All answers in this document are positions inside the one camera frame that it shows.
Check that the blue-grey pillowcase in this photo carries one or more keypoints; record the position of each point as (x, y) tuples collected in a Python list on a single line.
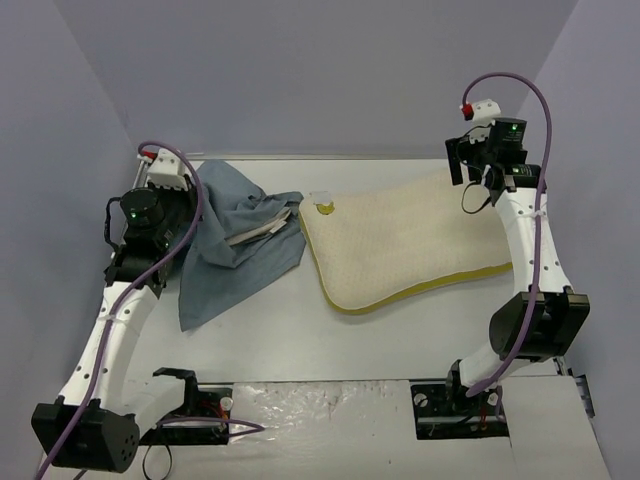
[(247, 239)]

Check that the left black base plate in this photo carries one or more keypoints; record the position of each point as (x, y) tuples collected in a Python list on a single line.
[(210, 402)]

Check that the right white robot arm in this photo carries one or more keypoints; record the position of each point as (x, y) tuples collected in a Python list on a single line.
[(545, 313)]

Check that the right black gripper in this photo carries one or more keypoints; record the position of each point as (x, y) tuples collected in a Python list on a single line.
[(455, 161)]

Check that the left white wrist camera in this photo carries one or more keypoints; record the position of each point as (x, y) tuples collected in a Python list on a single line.
[(166, 170)]

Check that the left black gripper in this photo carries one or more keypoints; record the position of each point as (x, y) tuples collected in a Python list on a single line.
[(185, 209)]

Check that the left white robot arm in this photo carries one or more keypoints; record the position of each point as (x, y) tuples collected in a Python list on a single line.
[(89, 426)]

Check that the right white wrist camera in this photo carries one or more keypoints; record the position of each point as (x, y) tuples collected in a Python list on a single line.
[(480, 112)]

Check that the cream yellow-edged pillow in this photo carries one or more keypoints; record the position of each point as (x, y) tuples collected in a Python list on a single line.
[(375, 248)]

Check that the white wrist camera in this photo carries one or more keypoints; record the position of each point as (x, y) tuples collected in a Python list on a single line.
[(166, 170), (480, 112)]

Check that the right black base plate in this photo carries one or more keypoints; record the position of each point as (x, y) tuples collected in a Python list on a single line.
[(440, 417)]

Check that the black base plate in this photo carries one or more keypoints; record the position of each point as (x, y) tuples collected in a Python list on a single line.
[(210, 402), (440, 417)]

